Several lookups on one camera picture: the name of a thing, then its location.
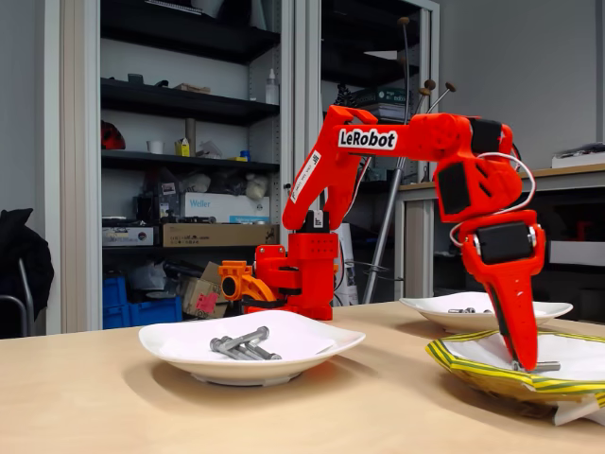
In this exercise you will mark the yellow green striped paper plate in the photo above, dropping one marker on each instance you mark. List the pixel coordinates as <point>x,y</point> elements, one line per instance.
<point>472,373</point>

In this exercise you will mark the red printed robot arm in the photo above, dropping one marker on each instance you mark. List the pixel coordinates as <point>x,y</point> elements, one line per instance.
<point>425,137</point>

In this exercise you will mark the white storage box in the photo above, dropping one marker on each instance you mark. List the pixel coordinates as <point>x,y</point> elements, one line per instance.
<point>581,253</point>

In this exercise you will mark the white printed bag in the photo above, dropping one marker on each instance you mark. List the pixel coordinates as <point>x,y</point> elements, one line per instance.
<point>346,246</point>

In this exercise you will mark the small blue object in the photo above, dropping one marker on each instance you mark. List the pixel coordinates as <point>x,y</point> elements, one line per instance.
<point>244,155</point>

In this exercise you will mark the metal coat stand wooden knobs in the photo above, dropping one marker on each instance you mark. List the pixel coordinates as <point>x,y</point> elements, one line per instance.
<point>383,236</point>

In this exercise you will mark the white square ceramic plate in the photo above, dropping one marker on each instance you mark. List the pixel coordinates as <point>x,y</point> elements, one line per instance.
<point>236,371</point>
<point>425,312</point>

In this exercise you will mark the flat white printed box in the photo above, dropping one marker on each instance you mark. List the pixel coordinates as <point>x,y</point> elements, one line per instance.
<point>127,236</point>

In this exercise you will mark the red printed object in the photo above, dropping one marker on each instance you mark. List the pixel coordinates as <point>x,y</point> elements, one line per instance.
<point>583,232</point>

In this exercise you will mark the flat wooden piece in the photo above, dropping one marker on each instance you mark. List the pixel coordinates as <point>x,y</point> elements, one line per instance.
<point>191,88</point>

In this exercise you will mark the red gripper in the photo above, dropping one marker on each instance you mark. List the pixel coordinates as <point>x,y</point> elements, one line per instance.
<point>508,270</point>

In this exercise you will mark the white plastic bottle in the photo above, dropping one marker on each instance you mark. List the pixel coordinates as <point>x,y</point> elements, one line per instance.
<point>271,90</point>

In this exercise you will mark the black jacket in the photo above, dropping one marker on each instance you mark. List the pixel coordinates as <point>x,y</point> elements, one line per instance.
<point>28,255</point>

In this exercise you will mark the white crumpled bag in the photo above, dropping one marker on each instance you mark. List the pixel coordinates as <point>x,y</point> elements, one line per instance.
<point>257,186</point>

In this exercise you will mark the small yellow carton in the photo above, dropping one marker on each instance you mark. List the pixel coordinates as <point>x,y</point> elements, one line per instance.
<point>182,149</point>

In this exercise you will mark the white Weller box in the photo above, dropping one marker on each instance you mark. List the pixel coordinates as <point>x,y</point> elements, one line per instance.
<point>212,205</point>

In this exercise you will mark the grey metal chair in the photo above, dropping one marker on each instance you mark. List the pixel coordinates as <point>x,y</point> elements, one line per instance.
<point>26,288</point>

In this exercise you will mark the white paper cup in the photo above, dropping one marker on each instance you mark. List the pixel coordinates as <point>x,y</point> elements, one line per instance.
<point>155,146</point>

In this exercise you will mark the red black helmet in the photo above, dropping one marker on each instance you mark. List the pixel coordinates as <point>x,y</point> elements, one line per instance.
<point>113,137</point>

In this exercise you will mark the low blue plastic crate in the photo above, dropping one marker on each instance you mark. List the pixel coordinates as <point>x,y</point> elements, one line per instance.
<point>156,312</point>

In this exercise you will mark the tall blue plastic crate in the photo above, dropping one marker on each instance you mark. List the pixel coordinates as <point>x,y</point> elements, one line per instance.
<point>115,293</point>

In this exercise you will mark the cardboard box with pink sticker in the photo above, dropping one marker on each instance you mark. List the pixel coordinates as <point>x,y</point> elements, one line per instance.
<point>191,288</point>

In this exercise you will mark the grey sideboard with wooden top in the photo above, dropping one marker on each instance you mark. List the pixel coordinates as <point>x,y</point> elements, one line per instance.
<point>567,182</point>

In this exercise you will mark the stack of books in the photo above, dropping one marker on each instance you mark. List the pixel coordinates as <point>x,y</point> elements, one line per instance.
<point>387,97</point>

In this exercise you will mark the black flexible tripod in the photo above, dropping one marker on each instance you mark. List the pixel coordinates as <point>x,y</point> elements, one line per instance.
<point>346,94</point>

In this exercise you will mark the grey metal shelving cabinet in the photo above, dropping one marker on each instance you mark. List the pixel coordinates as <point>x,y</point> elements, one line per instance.
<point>75,142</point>
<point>305,47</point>

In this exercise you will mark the long brown cardboard box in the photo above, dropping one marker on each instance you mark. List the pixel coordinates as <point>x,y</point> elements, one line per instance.
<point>203,235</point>

